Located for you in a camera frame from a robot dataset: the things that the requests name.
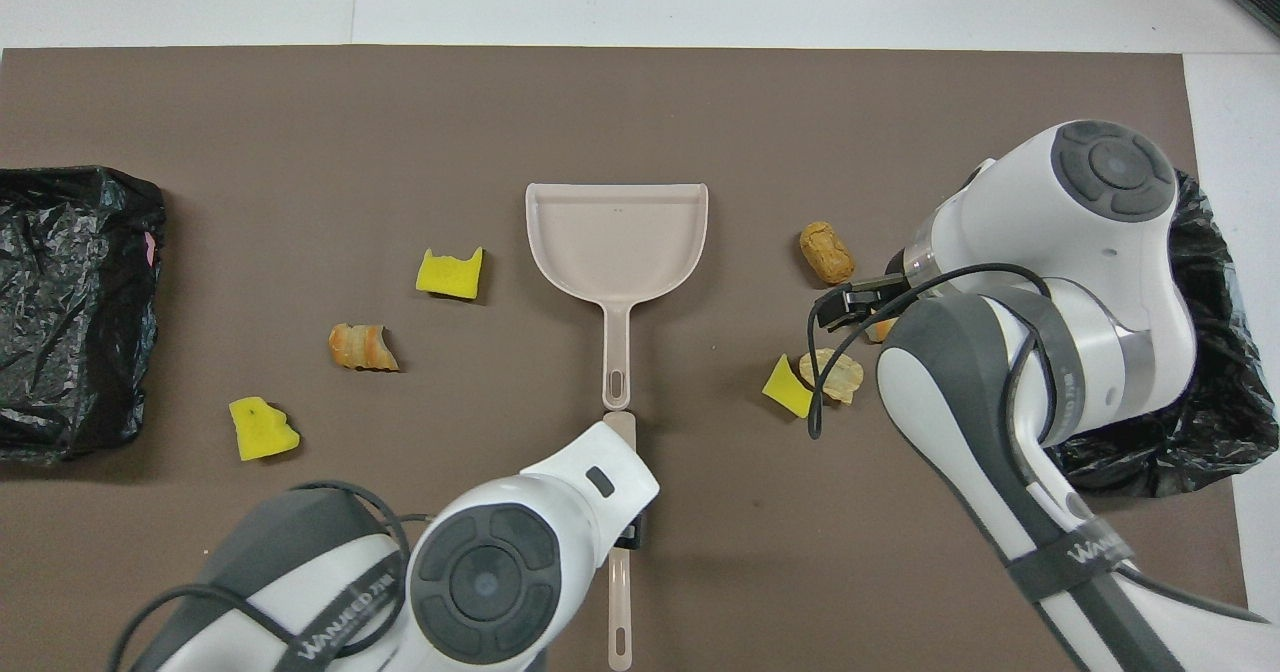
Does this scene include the brown toasted croissant piece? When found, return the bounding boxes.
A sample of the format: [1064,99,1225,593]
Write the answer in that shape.
[329,323,401,373]

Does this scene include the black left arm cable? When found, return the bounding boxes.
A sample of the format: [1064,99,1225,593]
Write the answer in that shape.
[108,480,411,672]

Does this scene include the pale flaky pastry piece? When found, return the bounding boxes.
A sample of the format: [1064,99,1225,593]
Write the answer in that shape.
[798,348,865,406]

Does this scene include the brown peanut shaped bread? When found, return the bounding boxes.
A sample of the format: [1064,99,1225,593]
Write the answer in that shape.
[799,221,857,286]

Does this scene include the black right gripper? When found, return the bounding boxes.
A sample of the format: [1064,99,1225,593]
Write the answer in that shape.
[848,274,909,307]

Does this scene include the small yellow sponge wedge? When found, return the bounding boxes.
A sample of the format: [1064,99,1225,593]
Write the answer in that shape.
[761,354,819,420]

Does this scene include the beige plastic dustpan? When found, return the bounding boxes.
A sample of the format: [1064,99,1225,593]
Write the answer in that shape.
[525,183,709,412]

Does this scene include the notched yellow green sponge piece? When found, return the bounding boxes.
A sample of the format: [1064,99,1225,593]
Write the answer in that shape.
[416,246,485,302]

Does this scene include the brown table mat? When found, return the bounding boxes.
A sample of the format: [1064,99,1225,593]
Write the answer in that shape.
[0,45,1257,672]

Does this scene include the beige hand brush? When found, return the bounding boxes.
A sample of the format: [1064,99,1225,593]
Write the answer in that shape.
[603,410,638,672]

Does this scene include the yellow sponge piece dark spot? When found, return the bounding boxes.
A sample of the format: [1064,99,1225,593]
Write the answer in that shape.
[228,396,301,463]

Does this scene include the black bag lined bin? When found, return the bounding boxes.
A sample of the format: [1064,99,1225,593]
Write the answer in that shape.
[0,165,167,465]
[1045,170,1280,499]

